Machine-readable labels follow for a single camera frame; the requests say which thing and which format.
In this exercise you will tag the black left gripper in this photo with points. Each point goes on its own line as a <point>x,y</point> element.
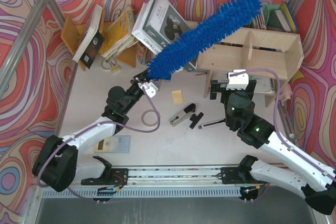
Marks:
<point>140,79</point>

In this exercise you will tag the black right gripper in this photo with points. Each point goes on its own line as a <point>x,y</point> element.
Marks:
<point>217,87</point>

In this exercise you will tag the black plastic clip piece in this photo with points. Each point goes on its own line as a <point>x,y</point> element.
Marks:
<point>195,118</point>

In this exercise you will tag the white black utility knife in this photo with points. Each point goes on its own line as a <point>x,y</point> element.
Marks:
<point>210,124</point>

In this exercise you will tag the blue fluffy duster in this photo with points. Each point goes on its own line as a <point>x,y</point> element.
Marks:
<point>188,47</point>

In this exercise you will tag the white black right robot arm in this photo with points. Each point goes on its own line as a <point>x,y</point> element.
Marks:
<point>305,176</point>

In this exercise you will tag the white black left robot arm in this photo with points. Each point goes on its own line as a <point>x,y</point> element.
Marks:
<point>58,164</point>

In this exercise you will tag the light wooden bookshelf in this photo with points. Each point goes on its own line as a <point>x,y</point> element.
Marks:
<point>256,49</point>

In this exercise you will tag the white spiral notebook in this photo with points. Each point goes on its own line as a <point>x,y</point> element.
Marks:
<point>263,85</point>

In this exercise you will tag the brass padlock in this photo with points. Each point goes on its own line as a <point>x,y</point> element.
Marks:
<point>111,66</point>

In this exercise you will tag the pencil holder with pens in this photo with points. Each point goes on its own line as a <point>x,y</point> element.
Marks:
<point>144,54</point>

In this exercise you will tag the yellow sticky note pad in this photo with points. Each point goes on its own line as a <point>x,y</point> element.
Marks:
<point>177,96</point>

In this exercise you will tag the grey black stapler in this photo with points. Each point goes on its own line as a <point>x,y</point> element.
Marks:
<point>186,113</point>

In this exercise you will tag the pink pig figure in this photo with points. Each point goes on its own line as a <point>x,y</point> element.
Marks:
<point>284,94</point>

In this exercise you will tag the blue yellow calculator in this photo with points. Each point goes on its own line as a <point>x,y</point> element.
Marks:
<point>114,144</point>

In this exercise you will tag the yellow worn book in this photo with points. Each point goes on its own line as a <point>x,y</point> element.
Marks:
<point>118,36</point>

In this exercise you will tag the white book black cover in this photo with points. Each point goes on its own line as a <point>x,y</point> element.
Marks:
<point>90,39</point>

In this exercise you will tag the green desk organizer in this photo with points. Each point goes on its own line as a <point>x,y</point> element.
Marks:
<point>270,14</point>

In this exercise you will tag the blue yellow book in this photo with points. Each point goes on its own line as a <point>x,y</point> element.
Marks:
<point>284,7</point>

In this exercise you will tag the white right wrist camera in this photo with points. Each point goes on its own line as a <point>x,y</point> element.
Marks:
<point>237,81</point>

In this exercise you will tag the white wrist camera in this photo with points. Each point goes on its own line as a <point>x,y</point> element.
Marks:
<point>149,88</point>
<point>237,81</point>

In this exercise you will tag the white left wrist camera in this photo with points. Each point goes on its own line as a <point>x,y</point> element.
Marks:
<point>149,88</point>

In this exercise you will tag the aluminium mounting rail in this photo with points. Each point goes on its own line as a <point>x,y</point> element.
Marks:
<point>122,176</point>

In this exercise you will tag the aluminium frame post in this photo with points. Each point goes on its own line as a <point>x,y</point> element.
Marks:
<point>21,42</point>

